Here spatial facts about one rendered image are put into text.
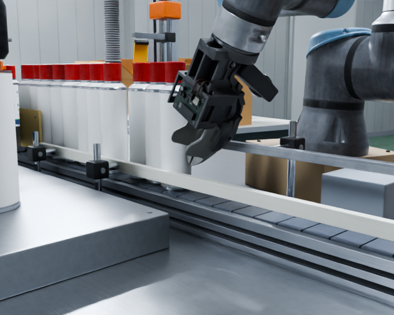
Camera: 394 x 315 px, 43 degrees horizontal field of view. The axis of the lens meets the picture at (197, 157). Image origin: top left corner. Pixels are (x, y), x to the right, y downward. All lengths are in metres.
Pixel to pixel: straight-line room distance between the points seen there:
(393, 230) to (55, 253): 0.37
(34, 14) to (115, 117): 4.59
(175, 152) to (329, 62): 0.34
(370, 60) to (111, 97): 0.46
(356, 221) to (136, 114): 0.45
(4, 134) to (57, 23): 4.84
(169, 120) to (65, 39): 4.80
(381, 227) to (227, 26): 0.31
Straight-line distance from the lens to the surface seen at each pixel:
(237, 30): 0.65
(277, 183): 0.99
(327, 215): 0.59
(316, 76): 0.96
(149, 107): 0.83
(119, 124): 0.93
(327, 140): 0.95
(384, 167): 0.63
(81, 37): 5.61
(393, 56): 0.88
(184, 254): 0.67
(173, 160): 0.79
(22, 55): 5.41
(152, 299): 0.55
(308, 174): 0.93
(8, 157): 0.72
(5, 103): 0.71
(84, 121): 1.02
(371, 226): 0.57
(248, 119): 2.72
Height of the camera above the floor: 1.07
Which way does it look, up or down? 10 degrees down
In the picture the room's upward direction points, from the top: straight up
